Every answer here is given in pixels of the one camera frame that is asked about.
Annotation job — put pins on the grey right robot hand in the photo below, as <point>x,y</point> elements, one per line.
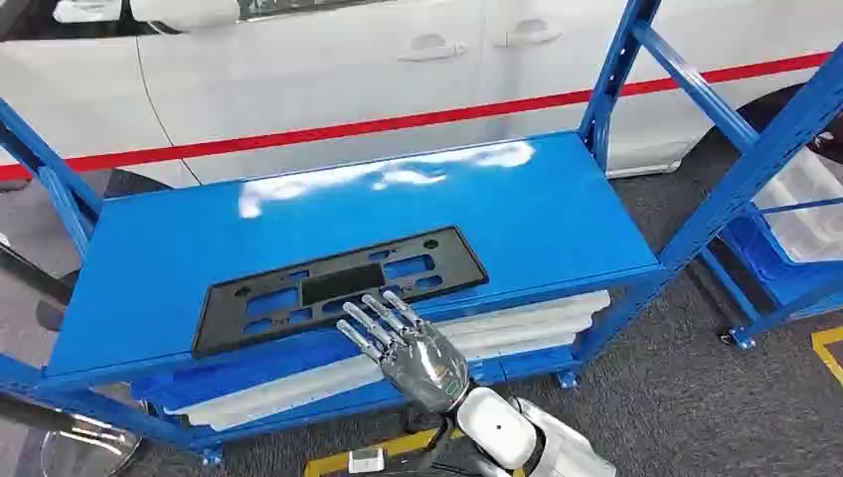
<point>425,365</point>

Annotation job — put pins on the black plastic plate frame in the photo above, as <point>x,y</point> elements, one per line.
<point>342,283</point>

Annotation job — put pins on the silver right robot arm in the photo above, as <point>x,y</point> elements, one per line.
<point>500,428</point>

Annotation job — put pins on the white panel stack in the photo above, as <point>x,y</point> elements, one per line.
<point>527,326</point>

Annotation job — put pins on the small white box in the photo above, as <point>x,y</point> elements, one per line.
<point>366,461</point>

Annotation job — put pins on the blue metal shelf rack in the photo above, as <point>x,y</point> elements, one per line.
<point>527,217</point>

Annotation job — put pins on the white car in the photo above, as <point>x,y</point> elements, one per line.
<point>329,79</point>

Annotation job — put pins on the round chrome stool base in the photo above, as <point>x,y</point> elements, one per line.
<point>85,451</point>

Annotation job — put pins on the small blue wheeled rack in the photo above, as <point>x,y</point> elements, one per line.
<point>777,276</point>

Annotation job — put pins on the translucent plastic bin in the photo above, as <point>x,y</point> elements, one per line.
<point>810,210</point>

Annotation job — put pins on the black car tyre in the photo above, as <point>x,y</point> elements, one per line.
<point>770,108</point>

